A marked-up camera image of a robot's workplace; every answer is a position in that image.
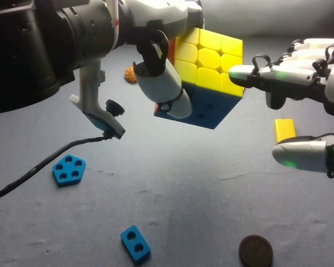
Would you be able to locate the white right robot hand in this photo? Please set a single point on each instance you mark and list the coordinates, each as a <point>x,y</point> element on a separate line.
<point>295,75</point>

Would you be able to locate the yellow and blue puzzle cube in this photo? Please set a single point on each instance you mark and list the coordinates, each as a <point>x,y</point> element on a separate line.
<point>208,61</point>

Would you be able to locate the yellow rectangular block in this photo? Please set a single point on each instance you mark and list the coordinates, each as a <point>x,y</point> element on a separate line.
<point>284,129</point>

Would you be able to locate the grey table cloth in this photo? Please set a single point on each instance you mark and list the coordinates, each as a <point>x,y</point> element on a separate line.
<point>183,194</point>

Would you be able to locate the orange swirl cookie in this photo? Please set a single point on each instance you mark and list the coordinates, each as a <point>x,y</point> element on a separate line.
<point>129,75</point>

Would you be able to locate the chocolate sandwich cookie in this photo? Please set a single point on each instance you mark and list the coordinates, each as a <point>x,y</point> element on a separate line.
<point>256,251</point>

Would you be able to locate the blue two-hole rectangular block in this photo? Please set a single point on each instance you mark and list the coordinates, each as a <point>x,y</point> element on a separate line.
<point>129,244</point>

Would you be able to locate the blue pentagon block with holes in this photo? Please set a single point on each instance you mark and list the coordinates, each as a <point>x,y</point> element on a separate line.
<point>67,169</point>

